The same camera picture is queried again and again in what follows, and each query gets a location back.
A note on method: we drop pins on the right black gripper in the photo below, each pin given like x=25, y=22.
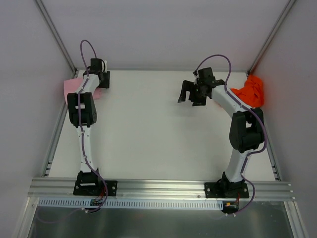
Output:
x=194, y=91

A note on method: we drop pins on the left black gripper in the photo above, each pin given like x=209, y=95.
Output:
x=106, y=80

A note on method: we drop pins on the pink t shirt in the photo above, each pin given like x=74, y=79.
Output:
x=71, y=86

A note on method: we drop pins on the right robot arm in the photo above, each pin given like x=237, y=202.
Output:
x=246, y=130

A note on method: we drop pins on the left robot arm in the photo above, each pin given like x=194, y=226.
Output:
x=83, y=115

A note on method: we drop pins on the orange t shirt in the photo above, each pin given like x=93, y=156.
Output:
x=252, y=93

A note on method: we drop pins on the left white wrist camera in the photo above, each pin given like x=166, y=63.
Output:
x=104, y=62

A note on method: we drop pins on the left aluminium frame post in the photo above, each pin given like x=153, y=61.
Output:
x=55, y=34

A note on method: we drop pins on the aluminium frame post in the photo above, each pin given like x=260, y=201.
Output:
x=55, y=34
x=273, y=32

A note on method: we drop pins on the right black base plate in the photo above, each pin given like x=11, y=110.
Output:
x=231, y=190

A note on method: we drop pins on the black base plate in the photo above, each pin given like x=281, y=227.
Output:
x=92, y=189
x=231, y=190

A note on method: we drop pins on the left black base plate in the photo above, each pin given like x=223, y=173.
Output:
x=92, y=189

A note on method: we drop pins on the aluminium mounting rail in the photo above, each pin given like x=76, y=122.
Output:
x=160, y=189

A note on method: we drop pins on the right aluminium frame post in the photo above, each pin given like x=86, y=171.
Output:
x=273, y=32

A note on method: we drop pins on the slotted cable duct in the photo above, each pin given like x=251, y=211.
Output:
x=132, y=203

